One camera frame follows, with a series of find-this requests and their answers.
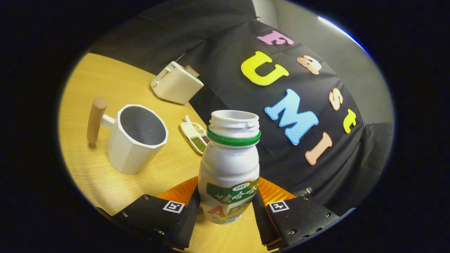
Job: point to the bread slice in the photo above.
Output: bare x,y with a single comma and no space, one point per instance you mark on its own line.
192,71

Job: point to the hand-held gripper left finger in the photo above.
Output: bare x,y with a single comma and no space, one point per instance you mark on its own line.
186,225

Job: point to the wooden table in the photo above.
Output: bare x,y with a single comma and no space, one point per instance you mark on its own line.
105,80

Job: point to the white divided dish with beans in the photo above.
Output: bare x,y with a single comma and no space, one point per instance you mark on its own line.
191,130

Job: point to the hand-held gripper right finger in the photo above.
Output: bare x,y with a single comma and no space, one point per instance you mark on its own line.
262,225

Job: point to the white juice bottle green label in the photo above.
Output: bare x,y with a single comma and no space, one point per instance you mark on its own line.
228,165

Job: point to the cream toaster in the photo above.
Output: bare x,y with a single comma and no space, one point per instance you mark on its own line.
175,86

